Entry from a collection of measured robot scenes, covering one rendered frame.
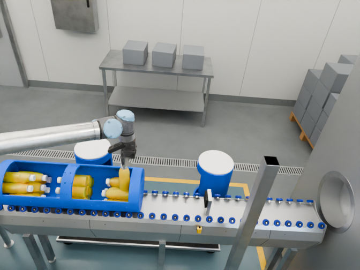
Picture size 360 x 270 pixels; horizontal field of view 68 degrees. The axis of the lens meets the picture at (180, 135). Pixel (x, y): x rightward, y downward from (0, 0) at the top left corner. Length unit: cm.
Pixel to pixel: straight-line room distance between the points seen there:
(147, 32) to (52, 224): 338
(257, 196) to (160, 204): 82
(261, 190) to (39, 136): 97
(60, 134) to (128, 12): 354
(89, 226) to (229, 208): 95
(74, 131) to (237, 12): 371
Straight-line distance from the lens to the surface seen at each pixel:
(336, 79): 403
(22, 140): 122
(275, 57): 493
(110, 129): 125
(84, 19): 456
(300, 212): 216
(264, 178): 123
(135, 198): 167
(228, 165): 213
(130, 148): 155
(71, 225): 200
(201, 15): 452
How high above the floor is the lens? 244
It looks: 37 degrees down
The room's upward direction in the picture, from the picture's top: 5 degrees clockwise
